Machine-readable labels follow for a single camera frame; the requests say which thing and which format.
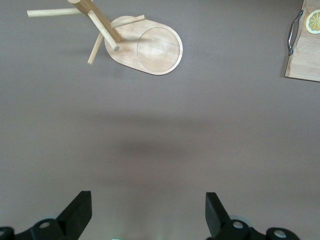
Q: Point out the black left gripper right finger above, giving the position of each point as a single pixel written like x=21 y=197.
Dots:
x=217 y=215

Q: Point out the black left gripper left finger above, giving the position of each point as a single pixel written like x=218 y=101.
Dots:
x=72 y=215

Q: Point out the wooden cup rack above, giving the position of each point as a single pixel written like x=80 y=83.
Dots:
x=160 y=50

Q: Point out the bamboo cutting board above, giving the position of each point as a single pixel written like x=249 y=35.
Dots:
x=305 y=57

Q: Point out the yellow lemon slice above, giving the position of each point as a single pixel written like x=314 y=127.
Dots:
x=314 y=22

